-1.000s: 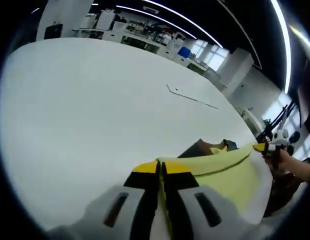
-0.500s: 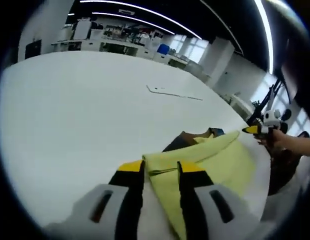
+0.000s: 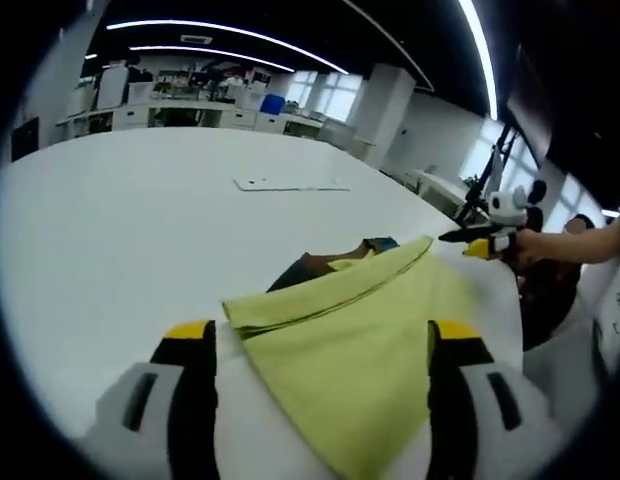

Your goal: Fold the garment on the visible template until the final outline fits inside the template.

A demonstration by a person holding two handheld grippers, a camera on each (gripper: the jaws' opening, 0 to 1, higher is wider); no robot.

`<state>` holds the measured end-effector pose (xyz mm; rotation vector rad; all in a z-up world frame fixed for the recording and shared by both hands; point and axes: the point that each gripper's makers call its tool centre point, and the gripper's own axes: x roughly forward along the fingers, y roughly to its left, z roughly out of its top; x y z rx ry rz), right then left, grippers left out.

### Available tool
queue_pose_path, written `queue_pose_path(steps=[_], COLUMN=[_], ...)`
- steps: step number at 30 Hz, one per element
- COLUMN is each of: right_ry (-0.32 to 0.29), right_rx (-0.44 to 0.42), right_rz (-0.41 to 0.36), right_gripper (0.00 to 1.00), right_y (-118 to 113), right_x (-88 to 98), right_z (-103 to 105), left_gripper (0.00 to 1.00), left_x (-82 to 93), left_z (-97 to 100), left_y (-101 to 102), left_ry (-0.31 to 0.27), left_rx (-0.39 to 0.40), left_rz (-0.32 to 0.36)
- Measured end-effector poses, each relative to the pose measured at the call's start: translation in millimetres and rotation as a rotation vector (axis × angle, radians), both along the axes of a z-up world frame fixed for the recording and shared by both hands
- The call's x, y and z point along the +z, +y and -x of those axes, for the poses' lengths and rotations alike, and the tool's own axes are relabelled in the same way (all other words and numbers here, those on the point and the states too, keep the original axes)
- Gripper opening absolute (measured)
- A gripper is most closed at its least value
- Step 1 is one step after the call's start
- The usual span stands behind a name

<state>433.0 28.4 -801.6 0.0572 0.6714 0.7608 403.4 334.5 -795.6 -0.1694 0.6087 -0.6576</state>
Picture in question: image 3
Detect curved ceiling track rail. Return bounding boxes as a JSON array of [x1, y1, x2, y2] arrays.
[[342, 0, 436, 91]]

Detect black rectangular panel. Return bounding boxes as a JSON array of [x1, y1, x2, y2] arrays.
[[10, 117, 40, 162]]

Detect white tall cabinet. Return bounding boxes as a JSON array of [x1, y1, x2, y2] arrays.
[[97, 67, 129, 111]]

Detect grey office chair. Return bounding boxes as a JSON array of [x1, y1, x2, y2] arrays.
[[319, 119, 356, 151]]

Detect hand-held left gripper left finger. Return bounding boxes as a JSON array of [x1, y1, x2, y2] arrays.
[[94, 319, 221, 480]]

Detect white side desk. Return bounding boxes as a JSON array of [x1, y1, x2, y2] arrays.
[[404, 167, 466, 211]]

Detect long ceiling light strip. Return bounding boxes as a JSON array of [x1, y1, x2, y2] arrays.
[[129, 45, 296, 74], [457, 0, 499, 121], [105, 19, 350, 75]]

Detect dark hanging display screen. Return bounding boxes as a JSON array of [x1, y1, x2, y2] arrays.
[[507, 44, 556, 156]]

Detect black tripod stand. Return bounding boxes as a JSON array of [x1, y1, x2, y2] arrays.
[[452, 124, 516, 224]]

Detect person's grey trousers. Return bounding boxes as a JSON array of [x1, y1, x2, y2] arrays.
[[522, 319, 611, 426]]

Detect white square pillar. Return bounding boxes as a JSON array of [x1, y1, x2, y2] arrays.
[[354, 63, 416, 166]]

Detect person's right hand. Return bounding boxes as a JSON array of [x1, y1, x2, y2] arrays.
[[512, 229, 546, 264]]

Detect yellow garment with dark sleeves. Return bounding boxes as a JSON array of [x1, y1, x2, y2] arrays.
[[222, 233, 484, 480]]

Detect white counter row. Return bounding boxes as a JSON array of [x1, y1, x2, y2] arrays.
[[57, 99, 326, 139]]

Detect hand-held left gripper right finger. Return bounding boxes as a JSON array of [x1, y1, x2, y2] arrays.
[[426, 319, 556, 480]]

